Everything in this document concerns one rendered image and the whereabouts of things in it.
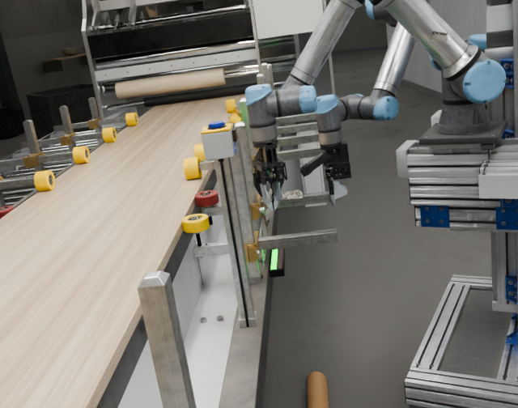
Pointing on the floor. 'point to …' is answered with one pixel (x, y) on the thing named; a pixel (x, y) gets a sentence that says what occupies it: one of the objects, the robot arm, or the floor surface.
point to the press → (3, 76)
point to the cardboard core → (316, 390)
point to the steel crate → (44, 120)
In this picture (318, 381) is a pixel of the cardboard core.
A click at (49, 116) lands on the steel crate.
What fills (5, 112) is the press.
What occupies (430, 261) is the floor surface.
